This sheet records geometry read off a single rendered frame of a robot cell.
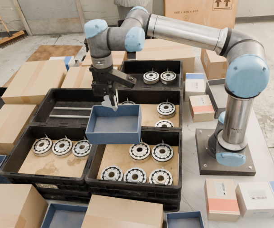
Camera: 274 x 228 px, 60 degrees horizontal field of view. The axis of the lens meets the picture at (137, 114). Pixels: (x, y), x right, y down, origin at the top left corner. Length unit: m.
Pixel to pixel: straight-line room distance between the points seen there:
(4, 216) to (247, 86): 1.00
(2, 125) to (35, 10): 3.17
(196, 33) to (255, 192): 0.71
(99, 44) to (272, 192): 0.92
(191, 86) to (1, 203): 1.21
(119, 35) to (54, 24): 3.74
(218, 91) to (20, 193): 1.25
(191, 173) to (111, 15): 3.32
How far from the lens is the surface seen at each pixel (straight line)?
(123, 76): 0.89
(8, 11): 4.78
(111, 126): 0.99
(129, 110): 0.99
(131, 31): 0.78
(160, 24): 0.87
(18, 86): 1.74
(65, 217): 1.25
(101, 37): 0.80
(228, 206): 1.13
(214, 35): 0.88
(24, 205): 1.12
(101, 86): 0.90
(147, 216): 1.00
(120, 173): 1.10
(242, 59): 0.77
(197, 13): 3.88
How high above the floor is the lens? 1.79
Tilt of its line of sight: 45 degrees down
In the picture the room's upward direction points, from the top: 8 degrees counter-clockwise
